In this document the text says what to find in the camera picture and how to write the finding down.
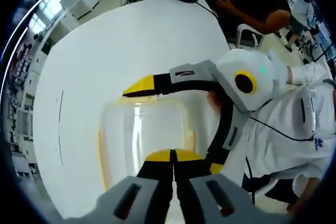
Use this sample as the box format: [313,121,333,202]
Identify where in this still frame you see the person's right hand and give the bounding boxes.
[206,89,224,113]

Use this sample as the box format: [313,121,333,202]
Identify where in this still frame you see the person's white shirt torso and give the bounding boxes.
[243,77,336,185]

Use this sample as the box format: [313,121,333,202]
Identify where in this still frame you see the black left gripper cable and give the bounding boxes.
[244,155,257,206]

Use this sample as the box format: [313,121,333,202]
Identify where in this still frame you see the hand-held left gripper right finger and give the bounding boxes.
[172,148,266,224]

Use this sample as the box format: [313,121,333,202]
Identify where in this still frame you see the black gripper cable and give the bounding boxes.
[244,155,257,206]
[248,115,316,141]

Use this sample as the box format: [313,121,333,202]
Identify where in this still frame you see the black device cable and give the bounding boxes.
[194,0,220,19]

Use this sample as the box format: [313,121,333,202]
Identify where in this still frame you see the cluttered storage shelves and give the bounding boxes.
[5,40,35,177]

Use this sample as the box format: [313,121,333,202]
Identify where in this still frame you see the window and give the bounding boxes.
[26,0,66,33]

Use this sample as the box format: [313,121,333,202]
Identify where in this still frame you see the white plastic chair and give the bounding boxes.
[236,23,266,49]

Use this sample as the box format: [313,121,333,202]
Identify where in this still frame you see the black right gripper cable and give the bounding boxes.
[248,115,316,141]

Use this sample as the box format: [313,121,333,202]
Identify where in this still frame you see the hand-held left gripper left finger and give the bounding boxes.
[96,149,174,224]

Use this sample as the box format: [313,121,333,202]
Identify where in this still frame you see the clear plastic container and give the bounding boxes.
[97,97,197,190]

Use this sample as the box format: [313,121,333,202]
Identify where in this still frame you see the white worn chest device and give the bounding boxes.
[296,87,319,134]

